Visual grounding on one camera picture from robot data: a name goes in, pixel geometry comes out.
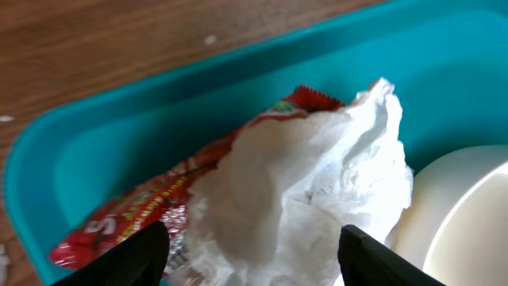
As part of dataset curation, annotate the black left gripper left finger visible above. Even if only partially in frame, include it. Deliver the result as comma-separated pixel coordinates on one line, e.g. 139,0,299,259
52,221,170,286

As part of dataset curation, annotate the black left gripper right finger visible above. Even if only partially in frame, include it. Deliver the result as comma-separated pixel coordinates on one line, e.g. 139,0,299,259
337,225,444,286

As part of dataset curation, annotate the red snack wrapper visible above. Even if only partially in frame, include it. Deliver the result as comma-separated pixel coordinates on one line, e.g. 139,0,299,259
49,86,344,270

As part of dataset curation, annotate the white napkin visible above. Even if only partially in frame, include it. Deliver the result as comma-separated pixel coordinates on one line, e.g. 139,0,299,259
185,78,414,285

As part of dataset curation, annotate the white cup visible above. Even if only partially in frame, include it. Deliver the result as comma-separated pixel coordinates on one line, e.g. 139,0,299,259
423,164,507,286

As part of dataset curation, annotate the teal plastic tray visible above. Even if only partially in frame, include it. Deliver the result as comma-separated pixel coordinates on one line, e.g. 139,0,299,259
4,0,507,284

